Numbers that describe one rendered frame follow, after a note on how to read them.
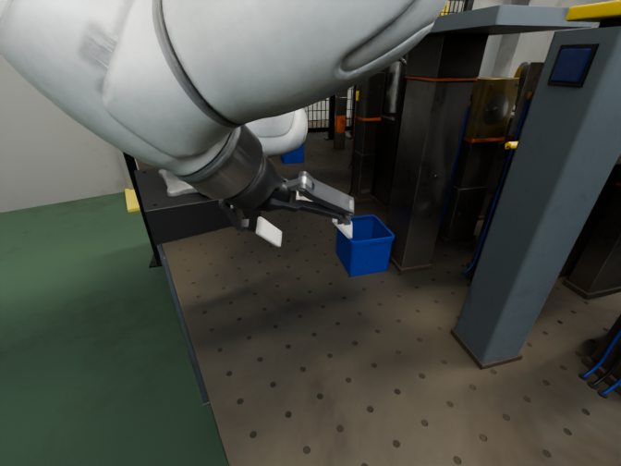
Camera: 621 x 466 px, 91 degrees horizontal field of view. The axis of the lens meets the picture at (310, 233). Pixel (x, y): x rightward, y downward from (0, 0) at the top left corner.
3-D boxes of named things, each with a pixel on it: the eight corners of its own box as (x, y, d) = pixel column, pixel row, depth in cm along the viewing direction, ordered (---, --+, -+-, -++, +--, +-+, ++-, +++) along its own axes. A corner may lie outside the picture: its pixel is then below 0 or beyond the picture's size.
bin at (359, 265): (391, 271, 69) (396, 237, 64) (348, 277, 67) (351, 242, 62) (371, 245, 78) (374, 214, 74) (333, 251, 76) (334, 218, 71)
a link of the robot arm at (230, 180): (177, 116, 35) (213, 147, 40) (157, 185, 31) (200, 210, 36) (241, 91, 31) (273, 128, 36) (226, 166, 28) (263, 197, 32)
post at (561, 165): (521, 360, 49) (694, 27, 27) (480, 370, 47) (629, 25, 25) (486, 324, 55) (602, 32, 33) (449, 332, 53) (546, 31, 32)
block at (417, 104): (432, 268, 70) (490, 33, 47) (400, 274, 68) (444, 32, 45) (409, 246, 78) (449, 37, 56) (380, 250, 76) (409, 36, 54)
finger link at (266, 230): (259, 232, 50) (255, 233, 50) (281, 247, 56) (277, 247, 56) (261, 215, 51) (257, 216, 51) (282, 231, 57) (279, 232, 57)
